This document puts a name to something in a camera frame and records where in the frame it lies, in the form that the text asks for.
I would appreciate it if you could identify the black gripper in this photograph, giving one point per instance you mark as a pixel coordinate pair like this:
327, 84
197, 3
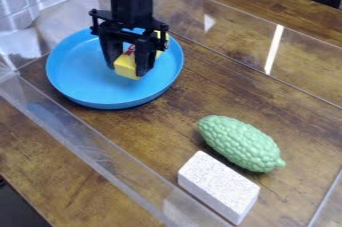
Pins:
116, 32

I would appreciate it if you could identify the yellow butter brick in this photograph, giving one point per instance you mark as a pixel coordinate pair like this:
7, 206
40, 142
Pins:
125, 64

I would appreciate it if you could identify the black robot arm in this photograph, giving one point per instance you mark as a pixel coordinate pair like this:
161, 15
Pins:
130, 11

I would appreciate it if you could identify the blue round tray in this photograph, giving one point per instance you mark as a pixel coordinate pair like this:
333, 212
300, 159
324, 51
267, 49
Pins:
80, 74

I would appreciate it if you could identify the green bitter gourd toy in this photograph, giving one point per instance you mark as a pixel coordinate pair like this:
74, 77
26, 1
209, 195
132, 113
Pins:
244, 144

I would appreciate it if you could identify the white speckled foam block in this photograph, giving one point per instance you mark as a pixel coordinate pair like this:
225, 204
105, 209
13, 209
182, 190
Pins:
219, 186

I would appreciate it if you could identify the clear acrylic enclosure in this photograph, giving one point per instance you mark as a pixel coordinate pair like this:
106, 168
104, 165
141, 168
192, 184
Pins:
98, 168

